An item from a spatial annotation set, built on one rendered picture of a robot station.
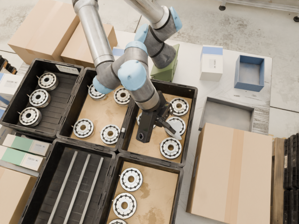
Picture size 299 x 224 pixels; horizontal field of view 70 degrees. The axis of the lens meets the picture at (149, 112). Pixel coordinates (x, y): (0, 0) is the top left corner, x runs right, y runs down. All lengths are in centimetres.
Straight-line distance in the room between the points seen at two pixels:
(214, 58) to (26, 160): 114
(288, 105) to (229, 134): 138
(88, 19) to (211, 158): 75
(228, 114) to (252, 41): 148
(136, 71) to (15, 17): 281
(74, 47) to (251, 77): 109
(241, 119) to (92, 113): 83
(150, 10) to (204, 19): 175
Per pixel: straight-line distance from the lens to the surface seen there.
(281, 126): 225
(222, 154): 102
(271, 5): 290
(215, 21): 276
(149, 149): 106
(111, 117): 113
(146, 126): 71
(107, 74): 73
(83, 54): 136
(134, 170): 101
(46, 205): 115
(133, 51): 68
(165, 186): 103
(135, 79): 58
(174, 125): 78
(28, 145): 126
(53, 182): 114
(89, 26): 85
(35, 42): 148
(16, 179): 115
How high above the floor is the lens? 186
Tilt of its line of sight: 66 degrees down
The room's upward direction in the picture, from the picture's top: 6 degrees counter-clockwise
